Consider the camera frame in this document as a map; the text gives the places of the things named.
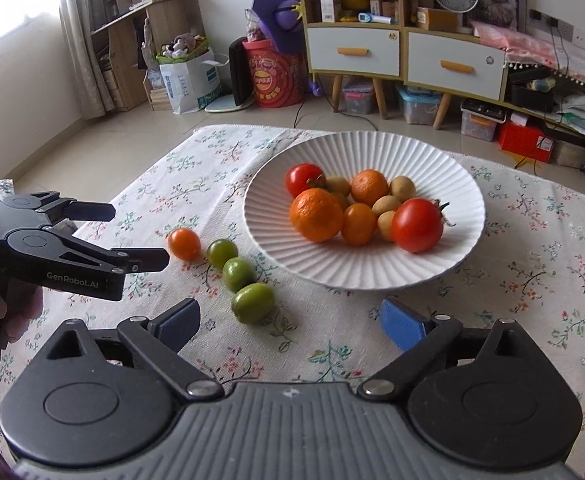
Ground blue lidded storage box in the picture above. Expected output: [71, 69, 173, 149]
[397, 85, 446, 126]

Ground orange tomato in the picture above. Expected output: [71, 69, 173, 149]
[167, 228, 202, 262]

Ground red snack bucket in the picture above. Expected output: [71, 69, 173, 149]
[242, 37, 306, 108]

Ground low wooden drawer cabinet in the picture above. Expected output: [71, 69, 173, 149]
[403, 0, 512, 131]

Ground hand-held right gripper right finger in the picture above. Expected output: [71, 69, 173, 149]
[360, 297, 538, 400]

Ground small orange mandarin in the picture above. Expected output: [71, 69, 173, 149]
[341, 203, 378, 247]

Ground pink cloth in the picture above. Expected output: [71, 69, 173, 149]
[473, 20, 585, 96]

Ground tall wooden shelf cabinet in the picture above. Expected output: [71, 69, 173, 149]
[295, 0, 408, 121]

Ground beige curtain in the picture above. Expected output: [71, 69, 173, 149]
[57, 0, 119, 121]

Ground cardboard box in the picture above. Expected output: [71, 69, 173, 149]
[417, 7, 458, 32]

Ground white ribbed plate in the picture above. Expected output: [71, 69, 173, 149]
[243, 131, 487, 291]

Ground large orange mandarin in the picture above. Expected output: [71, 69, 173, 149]
[289, 187, 344, 243]

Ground white paper bag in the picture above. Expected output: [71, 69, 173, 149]
[158, 49, 229, 115]

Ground clear storage box black lid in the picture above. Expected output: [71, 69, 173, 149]
[460, 100, 506, 142]

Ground tan longan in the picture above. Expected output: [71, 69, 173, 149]
[390, 176, 417, 201]
[325, 176, 352, 197]
[371, 195, 403, 216]
[377, 211, 397, 242]

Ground purple plush toy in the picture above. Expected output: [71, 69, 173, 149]
[250, 0, 307, 56]

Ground white drawer with orange handle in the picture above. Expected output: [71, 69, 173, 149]
[407, 31, 507, 101]
[307, 26, 401, 78]

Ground stack of books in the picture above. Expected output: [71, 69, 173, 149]
[145, 77, 173, 111]

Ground red tomato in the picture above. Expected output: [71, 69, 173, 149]
[391, 197, 456, 254]
[285, 163, 326, 198]

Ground black panel on white base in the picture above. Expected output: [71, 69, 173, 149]
[205, 37, 256, 113]

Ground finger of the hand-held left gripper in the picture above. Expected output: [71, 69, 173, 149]
[10, 191, 116, 226]
[42, 227, 170, 273]

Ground clear plastic storage box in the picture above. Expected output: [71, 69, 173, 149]
[341, 77, 376, 115]

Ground wall sockets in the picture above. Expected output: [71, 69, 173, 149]
[529, 9, 585, 51]

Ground person's left hand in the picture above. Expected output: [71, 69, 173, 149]
[0, 282, 42, 344]

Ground floral tablecloth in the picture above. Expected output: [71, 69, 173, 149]
[0, 125, 585, 480]

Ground red box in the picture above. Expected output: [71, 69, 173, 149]
[497, 120, 556, 163]

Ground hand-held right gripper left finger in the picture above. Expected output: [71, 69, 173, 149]
[47, 297, 224, 402]

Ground wooden bookshelf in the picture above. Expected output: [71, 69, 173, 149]
[90, 0, 206, 111]

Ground dark green tomato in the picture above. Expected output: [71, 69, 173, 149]
[207, 239, 238, 270]

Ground plush toys in bag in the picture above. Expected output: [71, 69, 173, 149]
[156, 32, 208, 59]

